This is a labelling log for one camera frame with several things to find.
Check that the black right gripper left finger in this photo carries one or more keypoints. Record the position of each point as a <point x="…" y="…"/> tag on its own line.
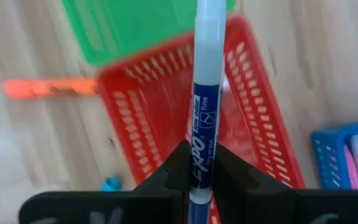
<point x="154" y="205"/>

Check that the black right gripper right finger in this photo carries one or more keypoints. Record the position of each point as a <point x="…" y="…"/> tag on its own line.
<point x="259" y="205"/>

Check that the thin blue Expo marker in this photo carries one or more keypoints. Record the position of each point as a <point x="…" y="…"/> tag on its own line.
<point x="205" y="93"/>

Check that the orange highlighter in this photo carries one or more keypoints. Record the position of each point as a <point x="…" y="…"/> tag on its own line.
<point x="48" y="88"/>

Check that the blue highlighter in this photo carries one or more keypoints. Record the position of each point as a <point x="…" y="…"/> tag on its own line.
<point x="112" y="184"/>

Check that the blue plastic basket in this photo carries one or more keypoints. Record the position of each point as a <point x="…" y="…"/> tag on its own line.
<point x="328" y="155"/>

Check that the red plastic basket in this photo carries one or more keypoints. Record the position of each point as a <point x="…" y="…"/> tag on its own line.
<point x="148" y="102"/>

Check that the green plastic basket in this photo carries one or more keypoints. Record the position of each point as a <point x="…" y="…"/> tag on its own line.
<point x="135" y="28"/>

